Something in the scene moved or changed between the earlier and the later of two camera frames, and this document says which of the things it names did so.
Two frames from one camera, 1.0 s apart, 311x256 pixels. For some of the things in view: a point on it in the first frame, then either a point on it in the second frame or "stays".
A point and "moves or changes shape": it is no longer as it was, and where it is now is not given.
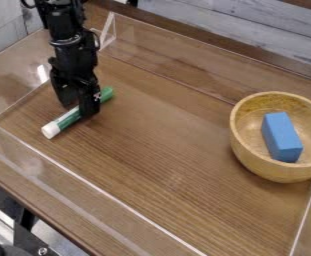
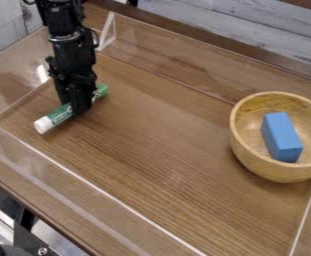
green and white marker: x=50 y=128 moves or changes shape
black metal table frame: x=26 y=242 stays
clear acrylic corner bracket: x=108 y=31 stays
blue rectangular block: x=280 y=137 stays
